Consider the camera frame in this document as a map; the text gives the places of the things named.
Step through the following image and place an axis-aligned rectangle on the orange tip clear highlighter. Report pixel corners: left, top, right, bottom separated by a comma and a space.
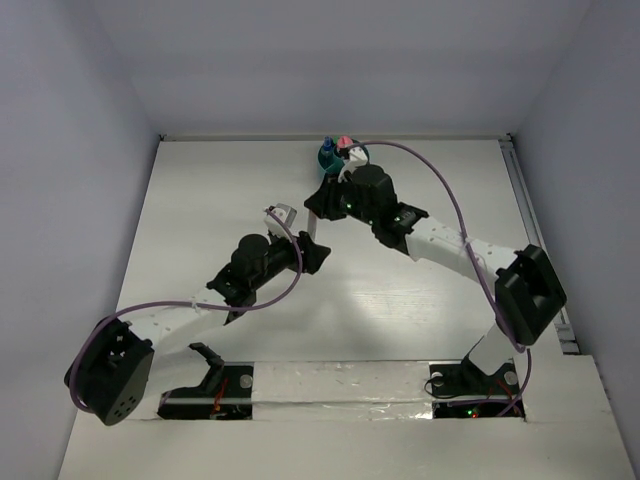
307, 210, 319, 241

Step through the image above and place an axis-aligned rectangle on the foil covered front board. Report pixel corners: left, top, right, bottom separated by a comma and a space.
251, 361, 433, 422

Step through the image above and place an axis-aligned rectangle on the teal round organizer container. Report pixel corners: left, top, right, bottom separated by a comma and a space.
317, 137, 349, 175

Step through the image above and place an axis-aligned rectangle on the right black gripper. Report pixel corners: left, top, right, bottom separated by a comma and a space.
305, 169, 378, 226

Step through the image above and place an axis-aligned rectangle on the pink topped centre tube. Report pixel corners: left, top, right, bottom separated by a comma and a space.
336, 135, 354, 149

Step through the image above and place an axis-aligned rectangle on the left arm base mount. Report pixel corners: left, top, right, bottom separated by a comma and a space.
157, 342, 254, 421

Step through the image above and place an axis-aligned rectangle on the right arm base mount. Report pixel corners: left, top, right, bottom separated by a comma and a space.
423, 350, 532, 420

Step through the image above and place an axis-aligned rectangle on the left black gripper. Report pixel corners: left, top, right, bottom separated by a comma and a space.
250, 227, 327, 290

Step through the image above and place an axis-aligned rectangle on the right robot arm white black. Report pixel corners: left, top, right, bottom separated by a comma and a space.
304, 165, 567, 392

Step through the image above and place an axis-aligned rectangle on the blue cap white pen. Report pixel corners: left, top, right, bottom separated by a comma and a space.
321, 136, 333, 158

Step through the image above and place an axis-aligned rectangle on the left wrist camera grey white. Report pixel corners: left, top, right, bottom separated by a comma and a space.
264, 203, 297, 238

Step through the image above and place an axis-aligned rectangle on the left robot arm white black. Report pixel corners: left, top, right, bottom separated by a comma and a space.
64, 231, 331, 426

